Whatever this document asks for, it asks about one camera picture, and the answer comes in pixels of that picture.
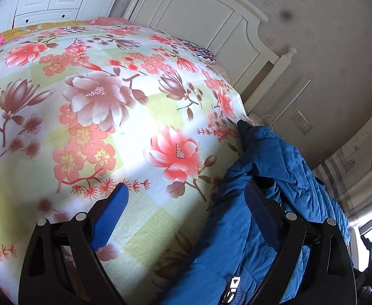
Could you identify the floral bed sheet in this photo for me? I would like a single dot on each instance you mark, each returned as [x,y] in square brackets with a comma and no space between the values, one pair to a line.
[85,107]

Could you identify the wall power socket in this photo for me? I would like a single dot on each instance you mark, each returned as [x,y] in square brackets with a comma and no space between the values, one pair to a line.
[301,122]

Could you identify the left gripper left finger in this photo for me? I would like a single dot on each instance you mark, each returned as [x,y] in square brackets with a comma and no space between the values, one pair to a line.
[45,277]

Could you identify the blue puffer jacket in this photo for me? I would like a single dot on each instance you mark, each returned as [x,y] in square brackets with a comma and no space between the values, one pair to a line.
[231,258]

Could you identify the yellow floral blanket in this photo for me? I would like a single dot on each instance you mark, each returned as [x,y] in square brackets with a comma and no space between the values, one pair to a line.
[15,33]

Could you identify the striped patterned curtain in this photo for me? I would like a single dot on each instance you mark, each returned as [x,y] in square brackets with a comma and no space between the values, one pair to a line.
[347,175]

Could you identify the colourful patterned pillow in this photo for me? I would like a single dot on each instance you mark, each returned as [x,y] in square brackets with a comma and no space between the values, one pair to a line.
[200,52]

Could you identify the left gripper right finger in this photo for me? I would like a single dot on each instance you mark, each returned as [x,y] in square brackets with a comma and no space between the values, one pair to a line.
[328,278]

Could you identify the white wooden headboard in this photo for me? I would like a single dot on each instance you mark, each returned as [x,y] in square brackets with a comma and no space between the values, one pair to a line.
[229,29]

